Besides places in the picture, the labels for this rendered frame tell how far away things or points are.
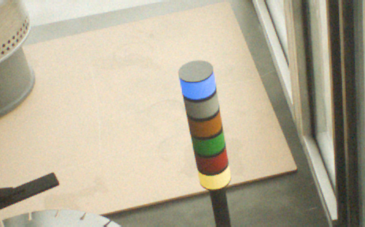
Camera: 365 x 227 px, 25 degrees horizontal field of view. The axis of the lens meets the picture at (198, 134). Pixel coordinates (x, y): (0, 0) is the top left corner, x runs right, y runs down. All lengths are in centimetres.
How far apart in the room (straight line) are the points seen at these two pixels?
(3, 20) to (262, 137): 54
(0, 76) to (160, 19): 42
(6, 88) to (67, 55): 21
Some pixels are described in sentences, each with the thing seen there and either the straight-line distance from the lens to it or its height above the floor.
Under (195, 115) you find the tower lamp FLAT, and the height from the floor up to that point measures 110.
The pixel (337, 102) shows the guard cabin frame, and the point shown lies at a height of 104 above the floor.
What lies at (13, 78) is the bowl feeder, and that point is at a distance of 175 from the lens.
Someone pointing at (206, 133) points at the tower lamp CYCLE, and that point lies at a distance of 109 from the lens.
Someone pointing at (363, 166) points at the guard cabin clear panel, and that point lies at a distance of 111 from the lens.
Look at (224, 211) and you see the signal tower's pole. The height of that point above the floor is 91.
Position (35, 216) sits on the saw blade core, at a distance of 122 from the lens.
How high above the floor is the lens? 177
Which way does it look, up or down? 40 degrees down
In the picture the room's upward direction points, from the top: 11 degrees counter-clockwise
